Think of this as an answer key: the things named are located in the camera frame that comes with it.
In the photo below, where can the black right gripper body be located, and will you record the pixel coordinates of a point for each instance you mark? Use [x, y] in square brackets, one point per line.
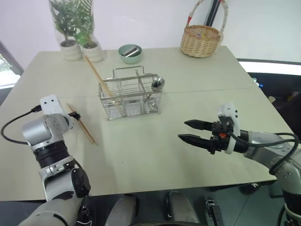
[219, 139]

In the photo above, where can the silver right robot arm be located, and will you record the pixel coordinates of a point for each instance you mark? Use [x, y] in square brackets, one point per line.
[263, 146]

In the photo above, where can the black pole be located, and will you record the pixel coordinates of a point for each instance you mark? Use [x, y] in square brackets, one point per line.
[212, 11]

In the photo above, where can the black bracket shape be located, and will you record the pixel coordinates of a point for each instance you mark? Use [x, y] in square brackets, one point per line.
[214, 212]

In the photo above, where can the grey rounded shape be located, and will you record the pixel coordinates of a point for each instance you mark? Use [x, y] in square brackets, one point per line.
[122, 212]
[181, 209]

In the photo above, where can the window frame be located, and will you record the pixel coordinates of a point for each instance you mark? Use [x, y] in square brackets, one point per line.
[10, 66]

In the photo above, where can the wooden chopstick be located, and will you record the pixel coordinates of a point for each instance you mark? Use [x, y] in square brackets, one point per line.
[98, 76]
[87, 133]

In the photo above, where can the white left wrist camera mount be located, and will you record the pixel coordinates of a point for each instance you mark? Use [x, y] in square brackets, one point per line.
[50, 104]

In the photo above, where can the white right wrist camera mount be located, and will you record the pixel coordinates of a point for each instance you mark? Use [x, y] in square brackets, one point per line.
[230, 111]

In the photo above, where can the metal spoon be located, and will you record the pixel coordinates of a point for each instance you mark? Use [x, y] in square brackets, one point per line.
[158, 83]

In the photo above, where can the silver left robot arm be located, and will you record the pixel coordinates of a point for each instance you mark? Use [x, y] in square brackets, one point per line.
[37, 131]

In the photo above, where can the metal block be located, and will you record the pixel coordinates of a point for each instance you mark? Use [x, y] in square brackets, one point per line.
[130, 52]

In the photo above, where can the black side table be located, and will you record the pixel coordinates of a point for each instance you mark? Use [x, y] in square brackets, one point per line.
[277, 77]

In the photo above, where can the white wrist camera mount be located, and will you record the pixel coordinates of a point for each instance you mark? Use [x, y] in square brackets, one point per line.
[230, 111]
[50, 104]

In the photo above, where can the green bowl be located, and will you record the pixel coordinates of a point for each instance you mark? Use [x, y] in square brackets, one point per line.
[130, 58]

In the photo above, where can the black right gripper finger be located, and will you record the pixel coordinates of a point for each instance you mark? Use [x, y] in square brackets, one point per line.
[198, 125]
[195, 141]

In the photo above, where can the potted plant, ribbed white pot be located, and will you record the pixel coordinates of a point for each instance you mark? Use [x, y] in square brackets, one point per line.
[70, 50]
[92, 53]

